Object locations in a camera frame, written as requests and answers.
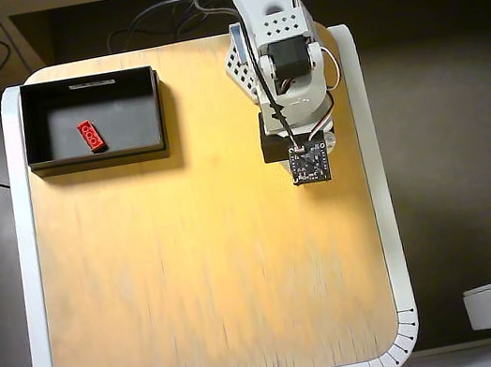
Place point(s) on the black rectangular bin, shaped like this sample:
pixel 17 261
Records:
pixel 129 118

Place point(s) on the black camera circuit board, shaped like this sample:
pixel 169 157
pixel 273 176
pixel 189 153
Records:
pixel 310 163

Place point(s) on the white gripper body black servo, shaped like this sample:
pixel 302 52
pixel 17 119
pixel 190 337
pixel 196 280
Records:
pixel 273 146

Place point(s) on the red lego block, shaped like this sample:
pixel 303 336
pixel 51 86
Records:
pixel 92 136

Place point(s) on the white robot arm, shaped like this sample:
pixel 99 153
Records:
pixel 271 3

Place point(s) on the white label strip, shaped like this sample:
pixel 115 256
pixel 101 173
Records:
pixel 91 84

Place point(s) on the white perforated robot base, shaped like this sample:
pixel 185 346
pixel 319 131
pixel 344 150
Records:
pixel 237 71

